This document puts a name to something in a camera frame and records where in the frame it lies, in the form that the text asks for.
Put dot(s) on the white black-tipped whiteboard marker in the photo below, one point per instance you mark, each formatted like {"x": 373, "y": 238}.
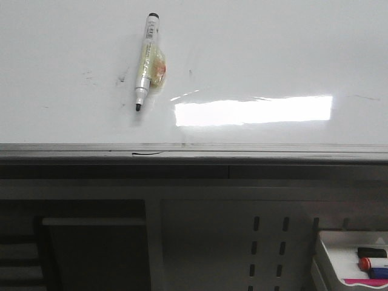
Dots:
{"x": 152, "y": 62}

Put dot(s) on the white whiteboard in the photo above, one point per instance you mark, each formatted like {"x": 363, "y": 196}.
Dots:
{"x": 244, "y": 79}

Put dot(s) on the grey perforated metal stand panel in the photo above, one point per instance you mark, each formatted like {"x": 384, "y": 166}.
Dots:
{"x": 179, "y": 227}

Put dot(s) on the white plastic marker tray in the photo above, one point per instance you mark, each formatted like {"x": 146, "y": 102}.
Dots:
{"x": 335, "y": 264}

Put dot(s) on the black-capped marker in tray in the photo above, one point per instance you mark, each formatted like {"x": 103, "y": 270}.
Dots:
{"x": 368, "y": 252}

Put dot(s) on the red-capped marker in tray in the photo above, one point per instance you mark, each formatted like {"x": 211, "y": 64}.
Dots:
{"x": 365, "y": 264}

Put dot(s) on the blue-capped marker in tray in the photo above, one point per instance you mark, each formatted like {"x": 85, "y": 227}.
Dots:
{"x": 378, "y": 273}

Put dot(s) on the pink marker in tray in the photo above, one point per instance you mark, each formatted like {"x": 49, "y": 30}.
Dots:
{"x": 368, "y": 282}

